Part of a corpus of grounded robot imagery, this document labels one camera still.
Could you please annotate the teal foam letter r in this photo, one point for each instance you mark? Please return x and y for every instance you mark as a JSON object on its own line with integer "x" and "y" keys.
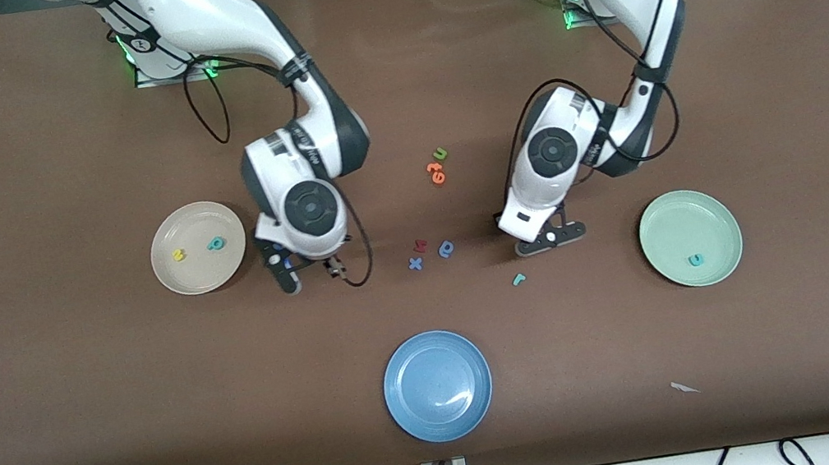
{"x": 518, "y": 279}

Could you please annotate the teal foam letter p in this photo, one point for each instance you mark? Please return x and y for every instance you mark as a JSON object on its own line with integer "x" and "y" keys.
{"x": 220, "y": 244}

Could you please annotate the yellow foam letter m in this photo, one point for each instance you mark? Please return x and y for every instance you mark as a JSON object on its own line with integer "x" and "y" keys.
{"x": 178, "y": 255}

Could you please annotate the teal foam letter c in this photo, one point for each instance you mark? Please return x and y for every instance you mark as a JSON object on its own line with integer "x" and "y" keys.
{"x": 693, "y": 261}

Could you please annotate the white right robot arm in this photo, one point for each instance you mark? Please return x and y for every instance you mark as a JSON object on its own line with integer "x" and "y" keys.
{"x": 204, "y": 8}

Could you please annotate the beige brown plate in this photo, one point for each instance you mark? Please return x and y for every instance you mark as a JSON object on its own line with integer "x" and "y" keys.
{"x": 202, "y": 274}

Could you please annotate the blue foam letter x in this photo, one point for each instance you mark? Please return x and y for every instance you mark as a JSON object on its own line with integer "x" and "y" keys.
{"x": 415, "y": 263}

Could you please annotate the blue foam letter q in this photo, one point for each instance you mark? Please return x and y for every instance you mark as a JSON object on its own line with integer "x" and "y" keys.
{"x": 450, "y": 250}

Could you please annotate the red foam letter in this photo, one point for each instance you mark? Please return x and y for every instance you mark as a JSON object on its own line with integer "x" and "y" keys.
{"x": 421, "y": 245}

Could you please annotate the light green plate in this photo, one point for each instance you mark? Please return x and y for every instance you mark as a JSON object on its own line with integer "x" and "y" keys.
{"x": 679, "y": 224}

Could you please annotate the orange foam letter e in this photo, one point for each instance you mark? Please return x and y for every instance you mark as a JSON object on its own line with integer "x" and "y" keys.
{"x": 438, "y": 178}

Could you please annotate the green foam letter u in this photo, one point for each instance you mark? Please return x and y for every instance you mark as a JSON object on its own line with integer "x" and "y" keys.
{"x": 440, "y": 154}

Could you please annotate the blue plate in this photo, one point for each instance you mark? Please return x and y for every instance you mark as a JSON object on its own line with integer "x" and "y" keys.
{"x": 437, "y": 386}

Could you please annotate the white paper scrap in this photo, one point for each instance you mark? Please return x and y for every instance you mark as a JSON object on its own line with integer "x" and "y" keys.
{"x": 684, "y": 388}

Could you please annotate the brown table cover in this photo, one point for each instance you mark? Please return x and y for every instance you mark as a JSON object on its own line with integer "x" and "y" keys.
{"x": 75, "y": 402}

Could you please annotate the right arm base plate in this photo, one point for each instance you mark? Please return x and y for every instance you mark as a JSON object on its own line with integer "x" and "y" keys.
{"x": 190, "y": 75}

